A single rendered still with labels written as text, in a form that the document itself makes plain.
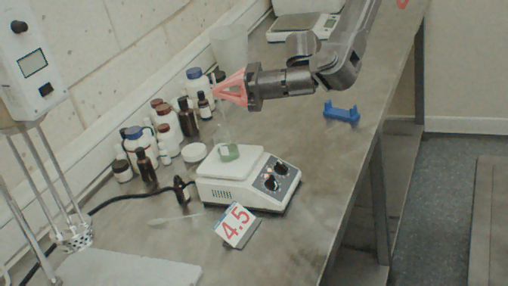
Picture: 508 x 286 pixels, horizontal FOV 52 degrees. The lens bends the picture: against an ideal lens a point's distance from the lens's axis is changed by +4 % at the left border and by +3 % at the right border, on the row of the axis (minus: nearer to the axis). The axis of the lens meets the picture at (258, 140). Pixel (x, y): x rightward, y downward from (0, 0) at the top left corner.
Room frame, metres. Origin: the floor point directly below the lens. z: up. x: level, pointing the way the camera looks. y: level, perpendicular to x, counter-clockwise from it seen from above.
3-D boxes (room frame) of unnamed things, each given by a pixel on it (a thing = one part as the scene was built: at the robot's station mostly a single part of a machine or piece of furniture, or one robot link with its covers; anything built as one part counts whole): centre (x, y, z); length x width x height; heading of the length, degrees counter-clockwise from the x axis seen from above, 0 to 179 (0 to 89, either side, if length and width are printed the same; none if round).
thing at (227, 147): (0.95, 0.07, 0.87); 0.06 x 0.05 x 0.08; 14
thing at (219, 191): (0.93, 0.05, 0.79); 0.22 x 0.13 x 0.08; 61
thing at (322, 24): (1.87, -0.26, 0.77); 0.26 x 0.19 x 0.05; 65
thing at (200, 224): (0.85, 0.15, 0.76); 0.06 x 0.06 x 0.02
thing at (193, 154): (1.03, 0.15, 0.79); 0.06 x 0.06 x 0.08
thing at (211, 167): (0.95, 0.07, 0.83); 0.12 x 0.12 x 0.01; 61
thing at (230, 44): (1.63, 0.02, 0.82); 0.18 x 0.13 x 0.15; 167
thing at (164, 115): (1.24, 0.23, 0.80); 0.06 x 0.06 x 0.11
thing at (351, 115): (1.19, -0.23, 0.77); 0.10 x 0.03 x 0.04; 43
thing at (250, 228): (0.81, 0.08, 0.77); 0.09 x 0.06 x 0.04; 146
